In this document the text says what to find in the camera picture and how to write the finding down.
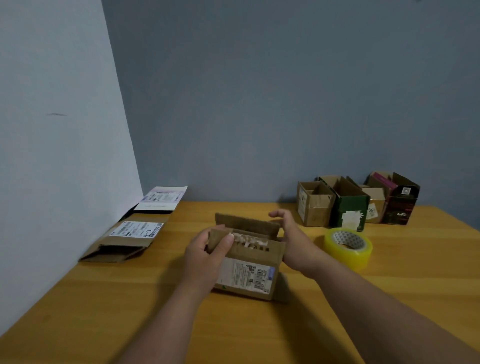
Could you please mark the plain brown carton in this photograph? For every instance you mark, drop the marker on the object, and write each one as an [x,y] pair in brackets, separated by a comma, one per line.
[247,277]

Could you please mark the person's left hand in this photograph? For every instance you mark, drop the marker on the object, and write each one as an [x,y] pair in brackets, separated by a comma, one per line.
[200,266]

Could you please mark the black box white label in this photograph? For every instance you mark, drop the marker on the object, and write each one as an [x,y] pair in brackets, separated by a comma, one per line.
[161,197]

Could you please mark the yellow tape roll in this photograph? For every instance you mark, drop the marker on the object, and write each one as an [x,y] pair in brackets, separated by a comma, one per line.
[348,253]

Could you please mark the small brown cardboard box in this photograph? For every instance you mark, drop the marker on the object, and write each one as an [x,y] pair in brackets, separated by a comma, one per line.
[377,200]

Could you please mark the brown carton with label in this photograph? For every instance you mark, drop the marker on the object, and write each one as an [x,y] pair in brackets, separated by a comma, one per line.
[315,210]

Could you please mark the person's left forearm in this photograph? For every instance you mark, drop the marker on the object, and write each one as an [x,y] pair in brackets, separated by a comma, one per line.
[161,330]

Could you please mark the pink and black carton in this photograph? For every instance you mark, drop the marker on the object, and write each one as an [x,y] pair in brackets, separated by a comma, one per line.
[401,202]

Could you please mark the green box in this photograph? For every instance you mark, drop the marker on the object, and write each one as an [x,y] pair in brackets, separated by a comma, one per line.
[350,206]

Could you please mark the person's right forearm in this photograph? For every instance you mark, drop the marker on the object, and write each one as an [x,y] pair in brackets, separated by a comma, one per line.
[386,315]

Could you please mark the person's right hand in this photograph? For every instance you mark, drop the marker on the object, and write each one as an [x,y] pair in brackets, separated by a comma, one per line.
[300,251]

